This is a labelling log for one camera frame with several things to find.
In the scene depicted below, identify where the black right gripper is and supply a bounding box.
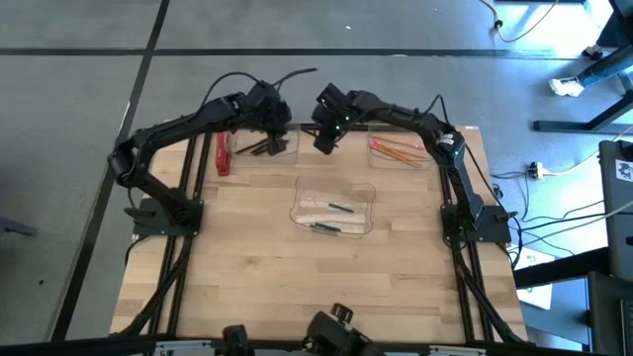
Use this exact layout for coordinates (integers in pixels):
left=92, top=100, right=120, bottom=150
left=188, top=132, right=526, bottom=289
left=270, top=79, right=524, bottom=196
left=311, top=82, right=357, bottom=155

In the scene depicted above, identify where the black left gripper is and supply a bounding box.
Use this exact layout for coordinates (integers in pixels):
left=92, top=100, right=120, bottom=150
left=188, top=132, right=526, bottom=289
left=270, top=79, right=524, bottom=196
left=245, top=81, right=293, bottom=155

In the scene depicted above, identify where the silver metal bracket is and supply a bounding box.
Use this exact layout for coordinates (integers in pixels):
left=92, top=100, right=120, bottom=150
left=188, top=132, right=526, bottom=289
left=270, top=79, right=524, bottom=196
left=154, top=339, right=213, bottom=355
left=427, top=344, right=489, bottom=356

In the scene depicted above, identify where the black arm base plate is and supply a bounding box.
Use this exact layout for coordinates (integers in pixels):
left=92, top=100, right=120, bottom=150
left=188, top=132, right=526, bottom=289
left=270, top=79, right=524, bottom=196
left=132, top=197, right=204, bottom=237
left=441, top=203, right=512, bottom=244

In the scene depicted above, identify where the black aluminium frame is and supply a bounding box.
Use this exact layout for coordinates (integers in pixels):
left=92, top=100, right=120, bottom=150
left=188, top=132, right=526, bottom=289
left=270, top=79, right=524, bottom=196
left=0, top=118, right=589, bottom=356

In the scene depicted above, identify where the clear plastic bin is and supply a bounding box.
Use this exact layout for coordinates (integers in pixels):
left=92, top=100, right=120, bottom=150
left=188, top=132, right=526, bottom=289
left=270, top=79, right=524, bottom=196
left=225, top=121, right=302, bottom=167
left=289, top=175, right=377, bottom=239
left=365, top=123, right=443, bottom=171

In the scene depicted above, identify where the grey cabinet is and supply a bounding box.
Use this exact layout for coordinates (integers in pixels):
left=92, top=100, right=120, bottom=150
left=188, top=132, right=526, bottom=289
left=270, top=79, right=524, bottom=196
left=597, top=139, right=633, bottom=282

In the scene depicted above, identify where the red stapler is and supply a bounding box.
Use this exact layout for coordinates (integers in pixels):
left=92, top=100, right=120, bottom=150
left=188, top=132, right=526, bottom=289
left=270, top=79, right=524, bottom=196
left=216, top=131, right=232, bottom=177

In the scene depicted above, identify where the black floor cable bundle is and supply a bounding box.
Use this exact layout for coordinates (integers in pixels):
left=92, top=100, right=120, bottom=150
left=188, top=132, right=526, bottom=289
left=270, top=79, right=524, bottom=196
left=492, top=170, right=609, bottom=271

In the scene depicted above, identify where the dark cabinet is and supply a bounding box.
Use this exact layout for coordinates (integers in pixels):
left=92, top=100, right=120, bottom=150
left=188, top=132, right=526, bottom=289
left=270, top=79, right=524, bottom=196
left=588, top=271, right=633, bottom=356

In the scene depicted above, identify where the yellow cable with black plug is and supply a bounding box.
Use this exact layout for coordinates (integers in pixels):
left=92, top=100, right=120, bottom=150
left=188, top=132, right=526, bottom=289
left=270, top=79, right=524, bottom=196
left=478, top=0, right=563, bottom=45

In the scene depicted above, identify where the black desk leg frame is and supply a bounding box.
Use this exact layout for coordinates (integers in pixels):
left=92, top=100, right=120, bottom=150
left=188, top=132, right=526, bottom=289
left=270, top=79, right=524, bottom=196
left=532, top=0, right=633, bottom=134

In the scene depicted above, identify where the black cable sleeve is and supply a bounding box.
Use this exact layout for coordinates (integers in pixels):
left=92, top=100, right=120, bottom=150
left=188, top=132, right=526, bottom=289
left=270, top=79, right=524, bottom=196
left=457, top=246, right=526, bottom=343
left=118, top=235, right=195, bottom=337

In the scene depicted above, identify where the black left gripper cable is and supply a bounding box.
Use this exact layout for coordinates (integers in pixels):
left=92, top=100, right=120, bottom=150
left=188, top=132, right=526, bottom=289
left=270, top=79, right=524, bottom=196
left=201, top=67, right=319, bottom=115

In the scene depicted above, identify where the white paper sheet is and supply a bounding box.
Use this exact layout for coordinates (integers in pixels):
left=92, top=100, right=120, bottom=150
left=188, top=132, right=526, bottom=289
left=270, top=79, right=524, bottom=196
left=516, top=246, right=554, bottom=311

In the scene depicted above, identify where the black beam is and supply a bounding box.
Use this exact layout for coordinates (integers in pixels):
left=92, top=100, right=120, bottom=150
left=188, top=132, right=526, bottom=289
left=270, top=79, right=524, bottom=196
left=512, top=246, right=610, bottom=291

